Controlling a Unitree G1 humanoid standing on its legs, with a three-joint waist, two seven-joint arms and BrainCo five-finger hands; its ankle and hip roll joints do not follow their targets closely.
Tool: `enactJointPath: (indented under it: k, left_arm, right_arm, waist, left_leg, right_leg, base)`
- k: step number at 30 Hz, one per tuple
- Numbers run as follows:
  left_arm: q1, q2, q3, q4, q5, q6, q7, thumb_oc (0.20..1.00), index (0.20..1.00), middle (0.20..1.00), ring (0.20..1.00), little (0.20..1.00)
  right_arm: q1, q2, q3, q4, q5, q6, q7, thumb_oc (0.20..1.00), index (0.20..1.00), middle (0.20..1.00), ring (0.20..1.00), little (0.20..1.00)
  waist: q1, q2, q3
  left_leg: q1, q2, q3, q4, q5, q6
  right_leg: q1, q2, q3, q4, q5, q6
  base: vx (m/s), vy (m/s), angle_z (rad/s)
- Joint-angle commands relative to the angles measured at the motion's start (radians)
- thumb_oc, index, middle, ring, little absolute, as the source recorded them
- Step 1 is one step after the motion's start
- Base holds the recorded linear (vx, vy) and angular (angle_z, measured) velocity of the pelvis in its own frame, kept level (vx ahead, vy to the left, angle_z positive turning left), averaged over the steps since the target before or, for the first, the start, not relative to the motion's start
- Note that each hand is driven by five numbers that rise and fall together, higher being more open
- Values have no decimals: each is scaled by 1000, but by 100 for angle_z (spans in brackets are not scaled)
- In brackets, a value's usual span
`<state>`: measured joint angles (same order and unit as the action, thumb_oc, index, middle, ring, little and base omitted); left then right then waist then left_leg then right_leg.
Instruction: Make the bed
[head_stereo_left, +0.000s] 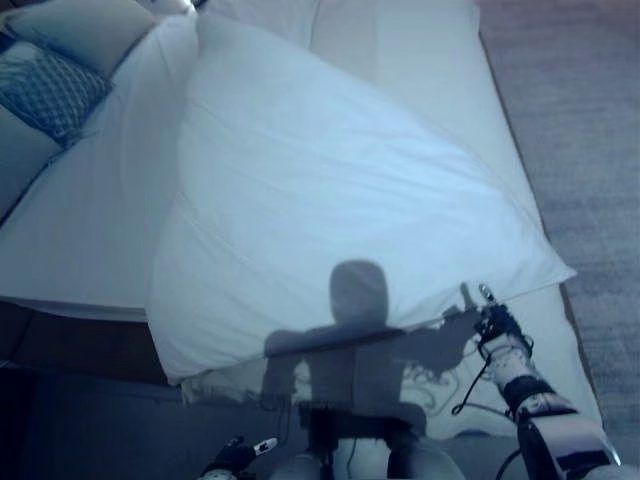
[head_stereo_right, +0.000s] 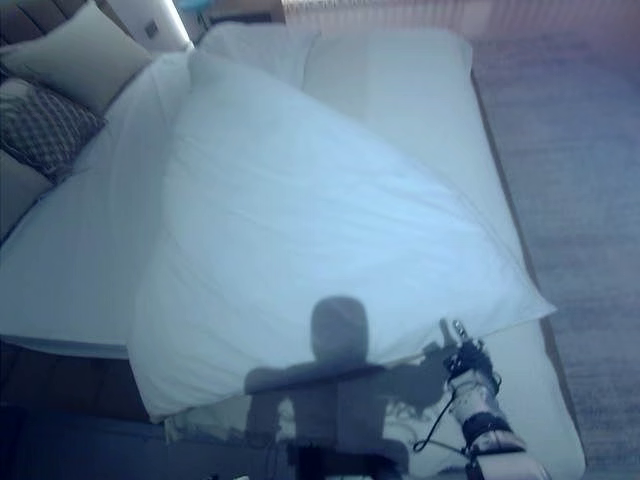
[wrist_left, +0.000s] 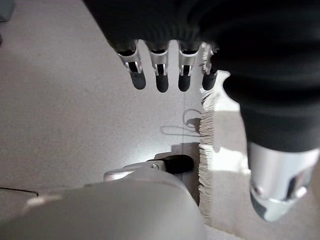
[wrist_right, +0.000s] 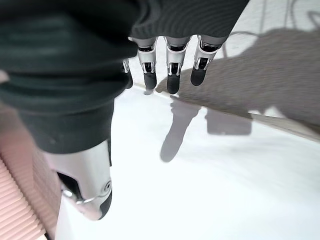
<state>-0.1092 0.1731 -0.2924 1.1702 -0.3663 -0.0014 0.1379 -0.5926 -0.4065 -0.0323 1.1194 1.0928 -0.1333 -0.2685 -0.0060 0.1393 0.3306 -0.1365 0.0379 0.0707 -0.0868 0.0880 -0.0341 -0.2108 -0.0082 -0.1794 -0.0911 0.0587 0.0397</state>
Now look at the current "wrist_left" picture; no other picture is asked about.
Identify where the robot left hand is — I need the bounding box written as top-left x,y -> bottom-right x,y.
83,0 -> 320,223

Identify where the thin black cable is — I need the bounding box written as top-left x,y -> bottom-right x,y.
0,187 -> 40,197

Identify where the silver robot leg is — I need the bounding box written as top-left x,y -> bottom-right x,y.
0,157 -> 208,240

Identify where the beige fringed rug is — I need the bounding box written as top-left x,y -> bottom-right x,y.
198,42 -> 320,240

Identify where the dark robot foot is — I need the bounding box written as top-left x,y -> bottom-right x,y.
163,154 -> 195,175

